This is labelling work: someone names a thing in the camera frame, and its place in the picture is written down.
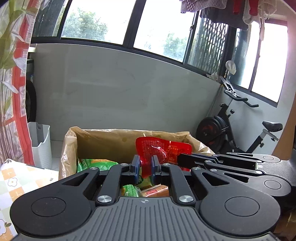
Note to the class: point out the red floral curtain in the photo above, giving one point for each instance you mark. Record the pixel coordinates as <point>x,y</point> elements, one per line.
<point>17,23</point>

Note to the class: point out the window frame with glass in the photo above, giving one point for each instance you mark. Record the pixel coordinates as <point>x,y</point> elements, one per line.
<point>246,42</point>

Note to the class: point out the checkered floral tablecloth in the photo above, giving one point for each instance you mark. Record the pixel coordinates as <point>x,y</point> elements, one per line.
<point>17,179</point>

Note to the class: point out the small green candy packet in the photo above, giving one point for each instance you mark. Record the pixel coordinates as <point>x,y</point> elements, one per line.
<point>131,191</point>

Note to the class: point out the orange sausage packet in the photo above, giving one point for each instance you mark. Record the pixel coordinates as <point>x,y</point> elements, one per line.
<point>156,191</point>

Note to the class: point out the black exercise bike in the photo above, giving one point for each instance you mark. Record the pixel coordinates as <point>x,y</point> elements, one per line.
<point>235,120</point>

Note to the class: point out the bright green snack bag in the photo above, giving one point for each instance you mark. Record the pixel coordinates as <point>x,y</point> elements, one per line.
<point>101,164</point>

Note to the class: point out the taped brown cardboard box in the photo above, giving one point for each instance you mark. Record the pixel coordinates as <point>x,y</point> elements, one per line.
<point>113,144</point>

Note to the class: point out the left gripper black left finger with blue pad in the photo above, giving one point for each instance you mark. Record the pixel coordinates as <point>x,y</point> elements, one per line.
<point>70,206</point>

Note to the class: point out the hanging grey-pink towel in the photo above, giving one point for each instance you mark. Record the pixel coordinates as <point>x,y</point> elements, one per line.
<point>193,6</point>

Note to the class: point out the white plastic bin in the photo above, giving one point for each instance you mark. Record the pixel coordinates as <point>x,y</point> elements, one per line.
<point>41,144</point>

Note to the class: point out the red snack bag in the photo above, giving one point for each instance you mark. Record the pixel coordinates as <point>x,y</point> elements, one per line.
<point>166,151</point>

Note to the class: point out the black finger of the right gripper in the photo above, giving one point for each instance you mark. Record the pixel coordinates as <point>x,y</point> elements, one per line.
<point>220,162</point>

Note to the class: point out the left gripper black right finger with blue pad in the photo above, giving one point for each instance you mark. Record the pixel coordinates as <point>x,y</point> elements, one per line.
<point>224,205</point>

